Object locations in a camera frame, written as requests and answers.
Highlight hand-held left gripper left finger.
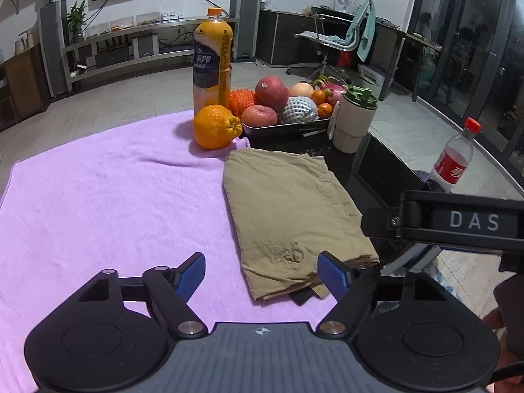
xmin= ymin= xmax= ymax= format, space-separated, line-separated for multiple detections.
xmin=78 ymin=252 xmax=207 ymax=338

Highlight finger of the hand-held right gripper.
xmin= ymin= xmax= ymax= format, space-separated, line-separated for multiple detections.
xmin=379 ymin=245 xmax=443 ymax=276
xmin=360 ymin=207 xmax=404 ymax=239

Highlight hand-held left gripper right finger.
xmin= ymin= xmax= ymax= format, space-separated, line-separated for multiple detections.
xmin=317 ymin=251 xmax=455 ymax=336

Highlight khaki shorts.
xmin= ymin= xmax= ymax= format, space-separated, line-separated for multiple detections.
xmin=222 ymin=148 xmax=381 ymax=301

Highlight person's right hand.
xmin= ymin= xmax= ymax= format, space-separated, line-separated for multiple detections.
xmin=482 ymin=306 xmax=524 ymax=393

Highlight red-capped soda bottle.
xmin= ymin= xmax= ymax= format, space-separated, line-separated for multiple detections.
xmin=428 ymin=117 xmax=481 ymax=193

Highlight white cup with green lid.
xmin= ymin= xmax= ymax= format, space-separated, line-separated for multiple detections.
xmin=327 ymin=85 xmax=378 ymax=154

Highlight purple towel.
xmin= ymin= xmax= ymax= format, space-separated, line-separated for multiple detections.
xmin=0 ymin=110 xmax=340 ymax=393

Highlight dark fruit tray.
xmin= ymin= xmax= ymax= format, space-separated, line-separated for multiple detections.
xmin=242 ymin=115 xmax=332 ymax=150

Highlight fruit in white foam net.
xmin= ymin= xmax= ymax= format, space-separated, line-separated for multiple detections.
xmin=278 ymin=96 xmax=319 ymax=124

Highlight pink dragon fruit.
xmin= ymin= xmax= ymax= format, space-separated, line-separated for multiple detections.
xmin=315 ymin=76 xmax=348 ymax=107

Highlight large bumpy orange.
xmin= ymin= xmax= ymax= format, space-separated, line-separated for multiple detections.
xmin=193 ymin=104 xmax=243 ymax=151

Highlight pale peach apple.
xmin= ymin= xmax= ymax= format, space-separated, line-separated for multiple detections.
xmin=289 ymin=83 xmax=315 ymax=99

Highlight large red apple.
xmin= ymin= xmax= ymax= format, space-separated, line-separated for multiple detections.
xmin=255 ymin=75 xmax=289 ymax=110

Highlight glass sliding door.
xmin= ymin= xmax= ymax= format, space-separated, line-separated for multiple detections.
xmin=411 ymin=0 xmax=524 ymax=189

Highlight orange mesh net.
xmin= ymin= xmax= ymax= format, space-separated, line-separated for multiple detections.
xmin=228 ymin=89 xmax=258 ymax=119

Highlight teal cloth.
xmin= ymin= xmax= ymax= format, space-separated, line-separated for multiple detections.
xmin=355 ymin=0 xmax=377 ymax=64

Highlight silver office chair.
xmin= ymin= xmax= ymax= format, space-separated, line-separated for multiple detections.
xmin=287 ymin=0 xmax=377 ymax=86

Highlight dark low cabinet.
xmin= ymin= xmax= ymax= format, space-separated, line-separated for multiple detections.
xmin=260 ymin=7 xmax=410 ymax=68

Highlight orange juice bottle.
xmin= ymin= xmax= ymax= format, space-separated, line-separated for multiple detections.
xmin=192 ymin=7 xmax=234 ymax=117

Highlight grey television bench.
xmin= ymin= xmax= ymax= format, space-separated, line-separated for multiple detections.
xmin=63 ymin=16 xmax=238 ymax=91

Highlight small grey speaker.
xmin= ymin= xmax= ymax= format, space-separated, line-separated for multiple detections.
xmin=132 ymin=33 xmax=160 ymax=59

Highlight tall grey speaker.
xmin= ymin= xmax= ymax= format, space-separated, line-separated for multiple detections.
xmin=229 ymin=0 xmax=265 ymax=63
xmin=39 ymin=0 xmax=72 ymax=97

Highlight wooden cabinet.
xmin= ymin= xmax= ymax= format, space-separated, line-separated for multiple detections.
xmin=0 ymin=43 xmax=52 ymax=132

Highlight green potted plant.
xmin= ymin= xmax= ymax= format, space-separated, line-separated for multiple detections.
xmin=61 ymin=0 xmax=88 ymax=42

